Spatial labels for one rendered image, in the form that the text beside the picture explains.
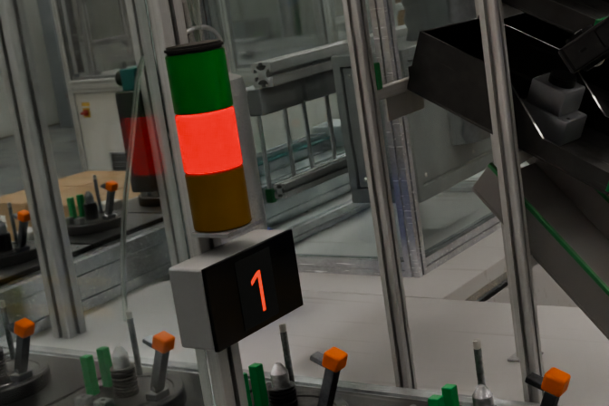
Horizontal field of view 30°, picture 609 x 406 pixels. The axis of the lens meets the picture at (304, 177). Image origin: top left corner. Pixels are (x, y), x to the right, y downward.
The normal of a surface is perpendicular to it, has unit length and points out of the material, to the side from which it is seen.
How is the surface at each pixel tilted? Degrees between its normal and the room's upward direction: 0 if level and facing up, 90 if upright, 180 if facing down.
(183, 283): 90
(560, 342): 0
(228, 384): 90
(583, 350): 0
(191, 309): 90
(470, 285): 90
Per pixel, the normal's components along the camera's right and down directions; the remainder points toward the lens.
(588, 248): 0.39, -0.66
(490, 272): 0.81, -0.01
